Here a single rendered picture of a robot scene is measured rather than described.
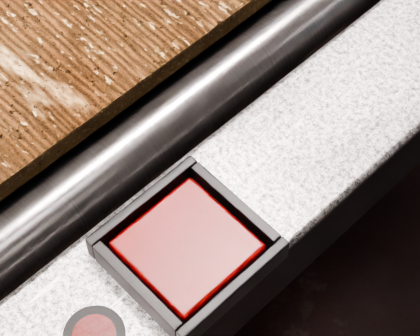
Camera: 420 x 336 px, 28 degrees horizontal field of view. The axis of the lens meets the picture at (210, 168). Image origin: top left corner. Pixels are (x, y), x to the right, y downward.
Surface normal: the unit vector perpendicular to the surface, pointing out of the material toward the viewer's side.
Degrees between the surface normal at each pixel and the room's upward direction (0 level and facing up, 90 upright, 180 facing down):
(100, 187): 40
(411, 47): 0
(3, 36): 0
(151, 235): 0
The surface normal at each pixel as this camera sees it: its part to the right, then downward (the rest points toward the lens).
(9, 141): 0.00, -0.54
